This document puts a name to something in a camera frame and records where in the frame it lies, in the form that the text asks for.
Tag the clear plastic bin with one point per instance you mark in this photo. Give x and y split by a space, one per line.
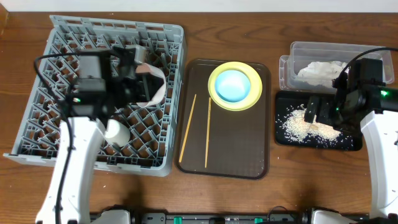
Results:
303 53

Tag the grey plastic dishwasher rack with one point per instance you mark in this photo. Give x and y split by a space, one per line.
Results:
150 148

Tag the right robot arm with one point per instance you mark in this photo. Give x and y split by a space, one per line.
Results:
379 131

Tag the white napkin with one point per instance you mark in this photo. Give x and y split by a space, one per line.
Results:
321 73

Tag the small white green cup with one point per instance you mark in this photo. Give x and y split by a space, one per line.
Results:
116 133

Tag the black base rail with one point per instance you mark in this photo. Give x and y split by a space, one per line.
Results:
277 214

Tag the black waste tray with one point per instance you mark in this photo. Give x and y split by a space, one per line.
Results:
285 98

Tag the left wooden chopstick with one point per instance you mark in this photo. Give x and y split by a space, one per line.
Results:
187 129

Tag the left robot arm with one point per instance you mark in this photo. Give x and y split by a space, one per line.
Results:
109 79

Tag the pink white bowl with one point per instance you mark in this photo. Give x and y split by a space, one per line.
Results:
159 81

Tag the yellow plate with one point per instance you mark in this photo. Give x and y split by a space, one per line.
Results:
255 81

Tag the dark brown serving tray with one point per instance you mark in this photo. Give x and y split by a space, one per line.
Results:
239 144

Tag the light blue bowl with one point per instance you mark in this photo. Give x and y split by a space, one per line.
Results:
232 86

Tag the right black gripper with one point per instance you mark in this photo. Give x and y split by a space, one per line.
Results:
325 104

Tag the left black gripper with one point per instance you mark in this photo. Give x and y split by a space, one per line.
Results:
144 86

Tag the rice grains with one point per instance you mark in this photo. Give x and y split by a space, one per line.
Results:
291 129

